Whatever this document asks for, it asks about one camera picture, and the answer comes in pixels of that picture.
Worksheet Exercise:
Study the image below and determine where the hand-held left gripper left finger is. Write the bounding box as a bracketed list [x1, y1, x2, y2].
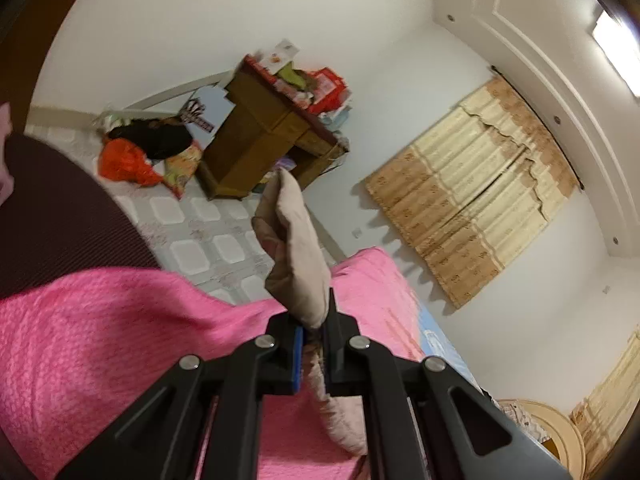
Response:
[52, 312, 306, 480]

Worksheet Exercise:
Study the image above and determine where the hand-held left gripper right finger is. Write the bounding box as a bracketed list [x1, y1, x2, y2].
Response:
[320, 287, 576, 480]

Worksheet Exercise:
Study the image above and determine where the beige quilted comforter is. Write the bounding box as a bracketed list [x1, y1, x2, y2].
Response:
[251, 167, 371, 456]

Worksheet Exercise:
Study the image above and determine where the blue printed bed sheet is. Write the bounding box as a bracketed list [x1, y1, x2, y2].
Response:
[412, 305, 496, 401]

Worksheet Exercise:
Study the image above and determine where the pink textured blanket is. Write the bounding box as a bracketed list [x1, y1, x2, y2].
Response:
[0, 247, 471, 480]

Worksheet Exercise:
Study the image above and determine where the floral printed bag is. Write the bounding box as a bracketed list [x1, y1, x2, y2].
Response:
[162, 142, 203, 200]

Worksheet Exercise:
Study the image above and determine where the brown wooden desk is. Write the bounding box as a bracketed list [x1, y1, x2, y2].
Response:
[197, 57, 351, 201]

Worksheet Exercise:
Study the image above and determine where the beige patterned window curtain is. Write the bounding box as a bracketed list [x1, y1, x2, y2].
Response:
[365, 76, 581, 309]
[570, 330, 640, 471]

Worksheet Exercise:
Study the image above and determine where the cream curved wooden furniture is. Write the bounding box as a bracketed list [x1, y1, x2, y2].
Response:
[495, 399, 586, 476]

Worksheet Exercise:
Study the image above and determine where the pale blue paper bag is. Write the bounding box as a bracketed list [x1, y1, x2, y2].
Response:
[322, 109, 350, 133]

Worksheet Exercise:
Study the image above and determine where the black bag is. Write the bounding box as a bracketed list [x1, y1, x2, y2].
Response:
[107, 119, 193, 161]

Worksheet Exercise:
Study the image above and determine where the red plastic bag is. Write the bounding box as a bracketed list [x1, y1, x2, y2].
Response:
[97, 138, 163, 187]

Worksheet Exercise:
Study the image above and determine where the white printed cardboard box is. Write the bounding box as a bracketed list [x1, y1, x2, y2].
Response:
[180, 85, 236, 136]

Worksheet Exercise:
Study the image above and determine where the red gift bag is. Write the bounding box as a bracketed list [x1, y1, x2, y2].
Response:
[305, 66, 351, 115]

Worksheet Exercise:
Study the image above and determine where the green cloth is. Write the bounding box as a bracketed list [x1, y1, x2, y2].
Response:
[277, 61, 308, 88]

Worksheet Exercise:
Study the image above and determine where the white box with orange print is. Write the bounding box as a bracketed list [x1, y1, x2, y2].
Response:
[257, 39, 301, 78]

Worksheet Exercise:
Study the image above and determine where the black curtain rod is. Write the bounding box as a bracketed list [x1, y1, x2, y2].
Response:
[492, 66, 584, 190]

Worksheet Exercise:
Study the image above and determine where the ceiling light panel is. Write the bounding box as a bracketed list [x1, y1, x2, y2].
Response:
[592, 7, 640, 97]

